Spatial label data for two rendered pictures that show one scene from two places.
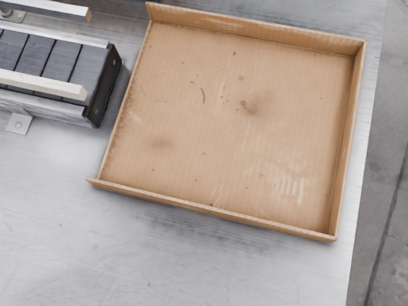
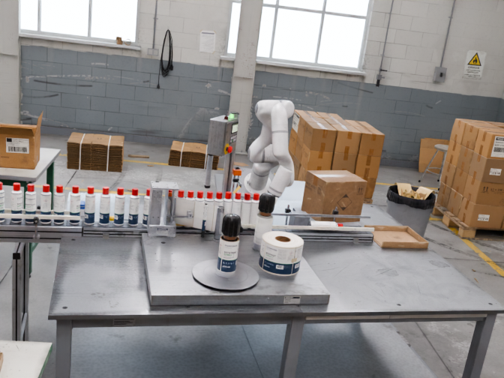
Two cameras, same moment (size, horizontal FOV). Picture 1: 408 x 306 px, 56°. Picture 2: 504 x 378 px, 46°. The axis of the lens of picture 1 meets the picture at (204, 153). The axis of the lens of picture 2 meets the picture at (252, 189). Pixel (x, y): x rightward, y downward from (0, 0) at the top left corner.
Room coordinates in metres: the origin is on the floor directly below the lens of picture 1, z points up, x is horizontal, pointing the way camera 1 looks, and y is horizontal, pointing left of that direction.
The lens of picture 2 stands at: (-1.77, 2.82, 2.07)
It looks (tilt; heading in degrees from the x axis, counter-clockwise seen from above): 17 degrees down; 319
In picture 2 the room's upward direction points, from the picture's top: 7 degrees clockwise
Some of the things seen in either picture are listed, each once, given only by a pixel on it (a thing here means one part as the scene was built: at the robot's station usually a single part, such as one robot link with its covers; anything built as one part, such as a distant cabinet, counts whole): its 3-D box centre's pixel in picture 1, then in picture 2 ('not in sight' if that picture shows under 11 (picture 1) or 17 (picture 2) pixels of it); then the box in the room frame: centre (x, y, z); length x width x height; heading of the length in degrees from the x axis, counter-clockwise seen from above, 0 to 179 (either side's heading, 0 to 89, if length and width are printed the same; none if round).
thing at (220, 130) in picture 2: not in sight; (223, 136); (0.74, 0.92, 1.38); 0.17 x 0.10 x 0.19; 120
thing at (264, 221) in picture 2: not in sight; (264, 221); (0.33, 0.91, 1.03); 0.09 x 0.09 x 0.30
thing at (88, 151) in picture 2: not in sight; (96, 151); (4.72, -0.21, 0.16); 0.65 x 0.54 x 0.32; 62
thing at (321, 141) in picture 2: not in sight; (330, 157); (2.90, -2.36, 0.45); 1.20 x 0.84 x 0.89; 149
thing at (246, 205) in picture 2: not in sight; (245, 211); (0.59, 0.82, 0.98); 0.05 x 0.05 x 0.20
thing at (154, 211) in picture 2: not in sight; (162, 208); (0.71, 1.28, 1.01); 0.14 x 0.13 x 0.26; 65
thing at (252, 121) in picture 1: (230, 113); (395, 236); (0.19, -0.04, 0.85); 0.30 x 0.26 x 0.04; 65
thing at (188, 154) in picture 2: not in sight; (194, 154); (4.49, -1.48, 0.11); 0.65 x 0.54 x 0.22; 54
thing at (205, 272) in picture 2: not in sight; (225, 274); (0.14, 1.27, 0.89); 0.31 x 0.31 x 0.01
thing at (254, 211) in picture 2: not in sight; (254, 211); (0.57, 0.77, 0.98); 0.05 x 0.05 x 0.20
